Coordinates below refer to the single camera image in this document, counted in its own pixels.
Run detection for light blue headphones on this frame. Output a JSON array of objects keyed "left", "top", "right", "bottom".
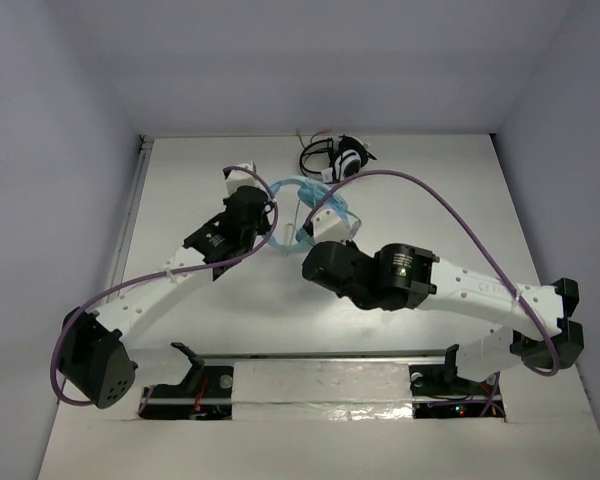
[{"left": 268, "top": 176, "right": 362, "bottom": 255}]

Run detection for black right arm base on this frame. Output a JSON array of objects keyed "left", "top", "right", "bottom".
[{"left": 409, "top": 344, "right": 506, "bottom": 419}]

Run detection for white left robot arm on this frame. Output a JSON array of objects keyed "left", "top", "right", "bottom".
[{"left": 51, "top": 186, "right": 276, "bottom": 409}]

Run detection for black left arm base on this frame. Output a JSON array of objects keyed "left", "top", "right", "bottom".
[{"left": 137, "top": 342, "right": 234, "bottom": 421}]

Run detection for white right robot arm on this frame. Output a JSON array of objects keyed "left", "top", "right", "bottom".
[{"left": 302, "top": 241, "right": 584, "bottom": 393}]

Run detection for black and white headphones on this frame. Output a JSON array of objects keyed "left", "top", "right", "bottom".
[{"left": 298, "top": 131, "right": 378, "bottom": 185}]

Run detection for silver tape strip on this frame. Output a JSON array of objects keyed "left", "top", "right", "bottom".
[{"left": 231, "top": 360, "right": 413, "bottom": 422}]

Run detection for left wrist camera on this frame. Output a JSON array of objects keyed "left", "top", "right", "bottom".
[{"left": 223, "top": 162, "right": 258, "bottom": 195}]

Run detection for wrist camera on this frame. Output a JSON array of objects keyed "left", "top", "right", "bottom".
[
  {"left": 300, "top": 207, "right": 353, "bottom": 245},
  {"left": 223, "top": 162, "right": 258, "bottom": 195}
]

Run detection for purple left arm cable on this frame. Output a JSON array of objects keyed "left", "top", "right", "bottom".
[{"left": 49, "top": 167, "right": 280, "bottom": 407}]

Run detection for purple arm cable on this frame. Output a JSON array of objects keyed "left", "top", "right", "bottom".
[
  {"left": 49, "top": 167, "right": 280, "bottom": 407},
  {"left": 304, "top": 169, "right": 562, "bottom": 418}
]

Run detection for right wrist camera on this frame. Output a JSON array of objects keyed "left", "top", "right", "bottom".
[{"left": 300, "top": 207, "right": 353, "bottom": 245}]

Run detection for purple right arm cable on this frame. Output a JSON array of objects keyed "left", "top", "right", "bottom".
[{"left": 304, "top": 169, "right": 562, "bottom": 418}]

